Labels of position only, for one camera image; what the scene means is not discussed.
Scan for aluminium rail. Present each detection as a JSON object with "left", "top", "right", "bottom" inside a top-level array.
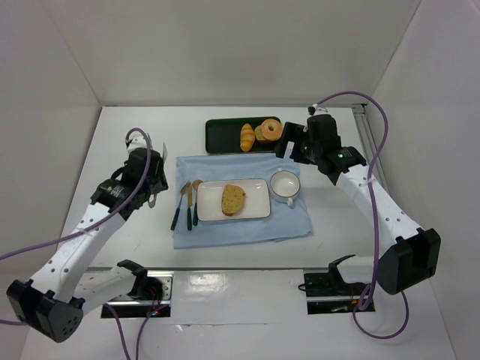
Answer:
[{"left": 352, "top": 103, "right": 390, "bottom": 194}]

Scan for gold fork green handle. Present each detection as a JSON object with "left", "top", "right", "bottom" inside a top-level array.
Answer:
[{"left": 170, "top": 181, "right": 191, "bottom": 231}]

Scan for purple cable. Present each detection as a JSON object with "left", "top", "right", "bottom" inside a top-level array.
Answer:
[
  {"left": 0, "top": 127, "right": 153, "bottom": 360},
  {"left": 313, "top": 91, "right": 410, "bottom": 341}
]

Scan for pink glazed donut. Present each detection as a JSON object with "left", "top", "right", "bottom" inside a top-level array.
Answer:
[{"left": 261, "top": 118, "right": 283, "bottom": 141}]

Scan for golden croissant roll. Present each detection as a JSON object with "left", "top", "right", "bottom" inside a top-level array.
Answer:
[{"left": 240, "top": 124, "right": 256, "bottom": 152}]

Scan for steel kitchen tongs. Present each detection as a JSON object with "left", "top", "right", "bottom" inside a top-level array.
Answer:
[{"left": 147, "top": 143, "right": 168, "bottom": 209}]

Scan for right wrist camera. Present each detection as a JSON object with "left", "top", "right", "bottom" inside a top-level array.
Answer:
[{"left": 307, "top": 103, "right": 329, "bottom": 116}]

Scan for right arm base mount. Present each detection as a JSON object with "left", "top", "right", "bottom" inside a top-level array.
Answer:
[{"left": 298, "top": 255, "right": 367, "bottom": 315}]

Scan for gold spoon green handle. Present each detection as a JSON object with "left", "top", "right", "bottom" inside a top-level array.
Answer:
[{"left": 193, "top": 179, "right": 203, "bottom": 226}]

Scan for white cup black rim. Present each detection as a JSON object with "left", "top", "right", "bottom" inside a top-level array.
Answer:
[{"left": 269, "top": 168, "right": 301, "bottom": 207}]

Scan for gold knife green handle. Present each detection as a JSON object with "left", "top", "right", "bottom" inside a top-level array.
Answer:
[{"left": 187, "top": 181, "right": 193, "bottom": 231}]

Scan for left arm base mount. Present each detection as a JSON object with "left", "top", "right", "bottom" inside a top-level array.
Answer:
[{"left": 107, "top": 270, "right": 174, "bottom": 319}]

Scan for brown bread slice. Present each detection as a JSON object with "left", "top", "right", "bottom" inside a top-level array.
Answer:
[{"left": 221, "top": 184, "right": 246, "bottom": 216}]

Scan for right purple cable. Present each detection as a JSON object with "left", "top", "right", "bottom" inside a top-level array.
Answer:
[{"left": 313, "top": 91, "right": 410, "bottom": 341}]

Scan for light blue cloth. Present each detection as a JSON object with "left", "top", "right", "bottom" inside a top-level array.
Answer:
[{"left": 173, "top": 153, "right": 313, "bottom": 249}]

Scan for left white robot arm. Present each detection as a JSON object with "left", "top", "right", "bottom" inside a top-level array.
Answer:
[{"left": 6, "top": 148, "right": 168, "bottom": 343}]

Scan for white rectangular plate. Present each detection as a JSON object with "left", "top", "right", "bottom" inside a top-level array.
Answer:
[{"left": 197, "top": 178, "right": 271, "bottom": 221}]

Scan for small brown bread piece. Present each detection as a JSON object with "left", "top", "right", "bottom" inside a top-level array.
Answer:
[{"left": 254, "top": 125, "right": 276, "bottom": 143}]

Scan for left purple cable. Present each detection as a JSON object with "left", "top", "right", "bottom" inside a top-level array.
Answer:
[{"left": 0, "top": 127, "right": 153, "bottom": 360}]

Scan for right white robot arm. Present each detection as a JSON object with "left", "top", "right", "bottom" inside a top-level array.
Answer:
[{"left": 274, "top": 114, "right": 441, "bottom": 295}]

